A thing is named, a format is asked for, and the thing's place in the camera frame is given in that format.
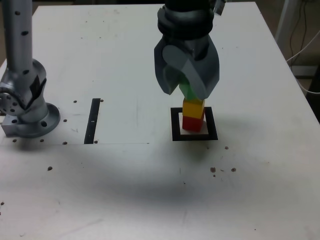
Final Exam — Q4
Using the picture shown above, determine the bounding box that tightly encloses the thin black background cable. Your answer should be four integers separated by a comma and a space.
289, 0, 309, 60

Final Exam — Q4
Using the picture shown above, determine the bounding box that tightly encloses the white background cable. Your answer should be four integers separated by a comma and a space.
295, 76, 320, 95
285, 32, 320, 64

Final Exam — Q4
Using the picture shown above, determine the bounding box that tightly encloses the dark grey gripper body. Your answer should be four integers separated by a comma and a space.
163, 34, 211, 61

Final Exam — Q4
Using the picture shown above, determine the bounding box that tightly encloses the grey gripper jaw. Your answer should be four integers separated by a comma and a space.
161, 36, 221, 100
153, 36, 181, 96

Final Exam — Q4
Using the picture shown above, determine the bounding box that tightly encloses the yellow cube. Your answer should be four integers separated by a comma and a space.
182, 98, 207, 119

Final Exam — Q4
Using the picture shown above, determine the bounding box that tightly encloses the red cube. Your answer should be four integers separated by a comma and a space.
181, 114, 206, 132

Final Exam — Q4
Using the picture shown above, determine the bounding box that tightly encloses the black tape strip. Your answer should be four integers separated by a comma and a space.
83, 97, 101, 145

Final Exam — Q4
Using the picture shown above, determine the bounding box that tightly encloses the black tape square outline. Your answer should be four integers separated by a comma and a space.
170, 106, 219, 142

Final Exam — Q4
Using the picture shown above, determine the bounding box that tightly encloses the green cube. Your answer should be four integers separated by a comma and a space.
179, 77, 199, 101

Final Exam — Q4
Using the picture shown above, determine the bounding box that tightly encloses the white metal frame leg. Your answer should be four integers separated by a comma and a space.
274, 0, 305, 43

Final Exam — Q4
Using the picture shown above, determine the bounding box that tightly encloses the dark flat background box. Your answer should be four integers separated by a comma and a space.
290, 65, 320, 77

